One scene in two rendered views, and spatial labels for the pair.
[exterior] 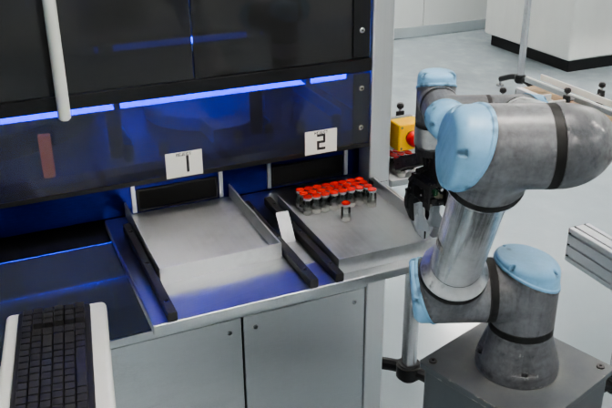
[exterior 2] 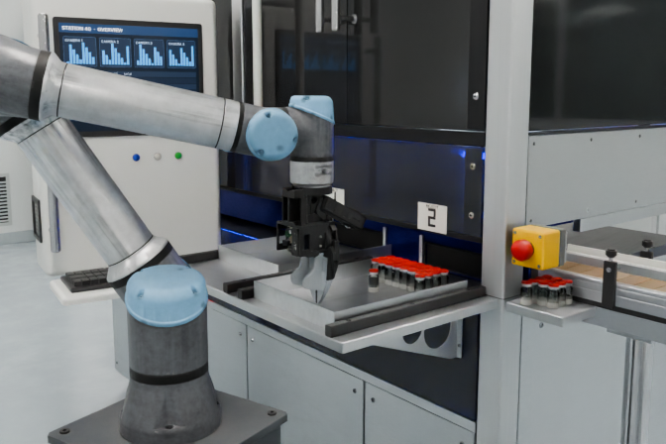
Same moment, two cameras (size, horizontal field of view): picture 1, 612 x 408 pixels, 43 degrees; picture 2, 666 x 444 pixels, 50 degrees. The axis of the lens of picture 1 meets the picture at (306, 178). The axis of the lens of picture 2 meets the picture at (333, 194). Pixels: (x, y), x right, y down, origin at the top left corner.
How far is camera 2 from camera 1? 1.90 m
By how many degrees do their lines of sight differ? 73
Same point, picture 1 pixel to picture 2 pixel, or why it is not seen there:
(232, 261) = (251, 264)
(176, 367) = (320, 394)
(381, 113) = (494, 204)
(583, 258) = not seen: outside the picture
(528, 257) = (166, 277)
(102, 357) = not seen: hidden behind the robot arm
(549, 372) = (129, 422)
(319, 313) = (426, 430)
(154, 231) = not seen: hidden behind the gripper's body
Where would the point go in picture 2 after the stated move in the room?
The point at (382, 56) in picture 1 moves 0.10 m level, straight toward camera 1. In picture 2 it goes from (496, 132) to (446, 133)
